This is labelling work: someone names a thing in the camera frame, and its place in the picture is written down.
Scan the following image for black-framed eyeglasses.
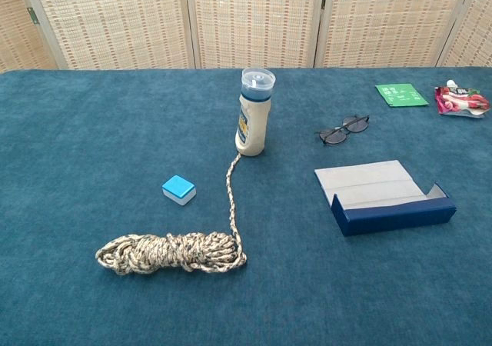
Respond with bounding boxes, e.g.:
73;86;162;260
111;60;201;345
315;114;371;147

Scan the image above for blue glasses case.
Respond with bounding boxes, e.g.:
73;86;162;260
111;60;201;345
314;159;457;238

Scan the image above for small blue and white box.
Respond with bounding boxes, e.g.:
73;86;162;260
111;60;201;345
161;175;197;207

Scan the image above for blue carpet floor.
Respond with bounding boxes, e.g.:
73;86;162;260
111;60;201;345
0;67;492;346

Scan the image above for cream bottle with clear cap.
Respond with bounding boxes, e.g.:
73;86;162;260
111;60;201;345
234;68;277;158

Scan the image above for bamboo folding screen panel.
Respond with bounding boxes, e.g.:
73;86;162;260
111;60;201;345
437;0;492;68
314;0;474;68
184;0;327;69
0;0;58;74
17;0;201;70

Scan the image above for green flat packet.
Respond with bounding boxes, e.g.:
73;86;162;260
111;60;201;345
374;83;429;108

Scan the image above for red drink pouch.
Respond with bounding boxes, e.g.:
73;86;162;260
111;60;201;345
434;79;492;119

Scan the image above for beige speckled rope bundle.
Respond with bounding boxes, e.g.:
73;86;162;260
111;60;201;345
95;152;248;278

